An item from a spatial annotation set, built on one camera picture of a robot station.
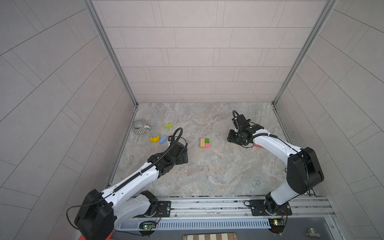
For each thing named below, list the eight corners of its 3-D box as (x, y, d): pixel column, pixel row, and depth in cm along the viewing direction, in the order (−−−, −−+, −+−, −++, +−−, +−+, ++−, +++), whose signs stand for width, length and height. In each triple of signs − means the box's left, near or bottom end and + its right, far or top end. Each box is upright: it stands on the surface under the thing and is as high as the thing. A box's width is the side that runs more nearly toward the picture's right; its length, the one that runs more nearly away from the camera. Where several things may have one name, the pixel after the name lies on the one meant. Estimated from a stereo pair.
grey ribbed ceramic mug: (131, 129, 102) (128, 124, 98) (142, 122, 106) (139, 117, 102) (140, 139, 97) (137, 134, 93) (151, 130, 101) (149, 125, 97)
